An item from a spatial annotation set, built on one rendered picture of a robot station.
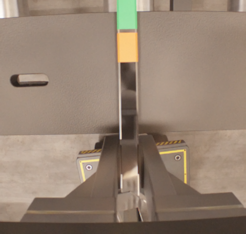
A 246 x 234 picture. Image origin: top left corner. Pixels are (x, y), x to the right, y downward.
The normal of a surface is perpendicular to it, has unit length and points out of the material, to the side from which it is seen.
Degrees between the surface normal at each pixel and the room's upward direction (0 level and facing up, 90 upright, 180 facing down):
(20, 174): 0
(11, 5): 54
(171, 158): 0
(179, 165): 0
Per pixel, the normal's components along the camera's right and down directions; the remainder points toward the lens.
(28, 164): 0.00, 0.25
